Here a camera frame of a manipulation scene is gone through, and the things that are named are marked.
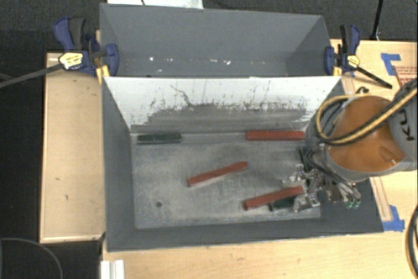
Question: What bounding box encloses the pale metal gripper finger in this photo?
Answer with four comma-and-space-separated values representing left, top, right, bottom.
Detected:
281, 163, 310, 189
292, 188, 321, 214

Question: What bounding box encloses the grey metal bin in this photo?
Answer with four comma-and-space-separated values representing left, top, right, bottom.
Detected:
99, 2, 385, 252

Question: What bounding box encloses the dark green flat block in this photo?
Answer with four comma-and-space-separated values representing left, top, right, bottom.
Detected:
137, 132, 183, 145

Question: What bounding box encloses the red-brown flat block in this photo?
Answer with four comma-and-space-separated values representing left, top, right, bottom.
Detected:
186, 161, 249, 188
245, 129, 306, 142
242, 186, 305, 211

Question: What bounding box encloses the pale wood board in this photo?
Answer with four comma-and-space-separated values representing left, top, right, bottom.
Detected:
39, 52, 107, 244

